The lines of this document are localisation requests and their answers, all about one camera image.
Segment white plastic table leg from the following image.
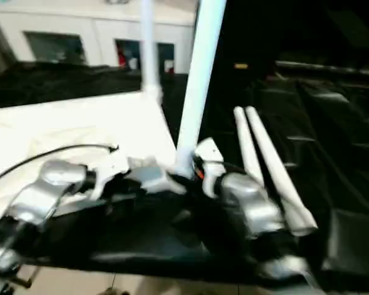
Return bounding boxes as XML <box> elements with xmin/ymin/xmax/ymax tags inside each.
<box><xmin>140</xmin><ymin>0</ymin><xmax>164</xmax><ymax>103</ymax></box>
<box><xmin>245</xmin><ymin>106</ymin><xmax>319</xmax><ymax>237</ymax></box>
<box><xmin>173</xmin><ymin>0</ymin><xmax>228</xmax><ymax>182</ymax></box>
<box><xmin>233</xmin><ymin>106</ymin><xmax>268</xmax><ymax>188</ymax></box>

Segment white plastic table top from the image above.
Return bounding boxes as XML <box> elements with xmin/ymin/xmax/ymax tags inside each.
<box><xmin>0</xmin><ymin>87</ymin><xmax>188</xmax><ymax>222</ymax></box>

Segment black glossy mat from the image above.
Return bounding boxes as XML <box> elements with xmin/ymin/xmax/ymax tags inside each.
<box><xmin>0</xmin><ymin>60</ymin><xmax>369</xmax><ymax>283</ymax></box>

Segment red packet in cabinet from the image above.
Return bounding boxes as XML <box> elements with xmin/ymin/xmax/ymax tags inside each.
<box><xmin>117</xmin><ymin>45</ymin><xmax>127</xmax><ymax>67</ymax></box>

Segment black metal table leg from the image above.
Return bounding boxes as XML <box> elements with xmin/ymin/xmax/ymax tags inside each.
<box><xmin>15</xmin><ymin>269</ymin><xmax>41</xmax><ymax>289</ymax></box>

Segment white cabinet with glass doors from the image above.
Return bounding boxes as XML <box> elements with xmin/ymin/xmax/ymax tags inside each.
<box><xmin>0</xmin><ymin>0</ymin><xmax>201</xmax><ymax>75</ymax></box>

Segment black long pole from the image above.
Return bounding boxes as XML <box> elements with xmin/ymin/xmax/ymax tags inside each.
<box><xmin>275</xmin><ymin>60</ymin><xmax>369</xmax><ymax>77</ymax></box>

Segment black backdrop cloth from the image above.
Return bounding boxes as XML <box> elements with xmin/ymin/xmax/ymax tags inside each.
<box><xmin>202</xmin><ymin>0</ymin><xmax>369</xmax><ymax>64</ymax></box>

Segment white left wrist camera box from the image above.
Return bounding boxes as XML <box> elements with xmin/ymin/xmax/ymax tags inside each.
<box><xmin>92</xmin><ymin>153</ymin><xmax>132</xmax><ymax>200</ymax></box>

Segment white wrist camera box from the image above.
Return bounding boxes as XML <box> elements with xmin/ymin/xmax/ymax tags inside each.
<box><xmin>193</xmin><ymin>138</ymin><xmax>225</xmax><ymax>198</ymax></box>
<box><xmin>92</xmin><ymin>153</ymin><xmax>132</xmax><ymax>200</ymax></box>

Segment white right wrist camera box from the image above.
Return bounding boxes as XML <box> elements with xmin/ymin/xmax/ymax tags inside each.
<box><xmin>193</xmin><ymin>138</ymin><xmax>225</xmax><ymax>198</ymax></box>

